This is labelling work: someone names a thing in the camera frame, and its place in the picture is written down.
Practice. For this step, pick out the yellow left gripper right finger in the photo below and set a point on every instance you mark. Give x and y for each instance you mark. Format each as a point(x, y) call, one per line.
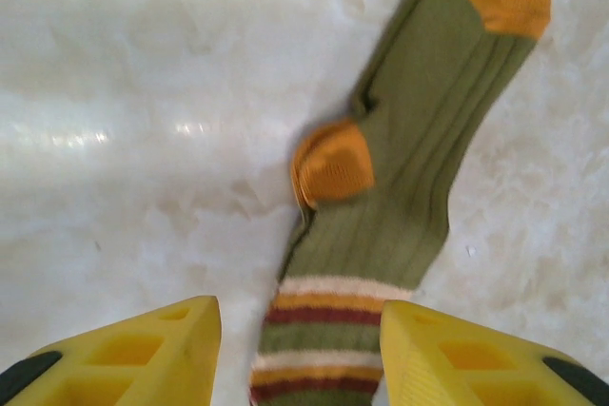
point(428, 368)

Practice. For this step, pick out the green striped sock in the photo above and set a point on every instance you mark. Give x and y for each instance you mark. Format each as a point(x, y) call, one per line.
point(418, 149)

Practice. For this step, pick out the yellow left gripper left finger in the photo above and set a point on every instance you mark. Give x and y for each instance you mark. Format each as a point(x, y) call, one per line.
point(157, 368)

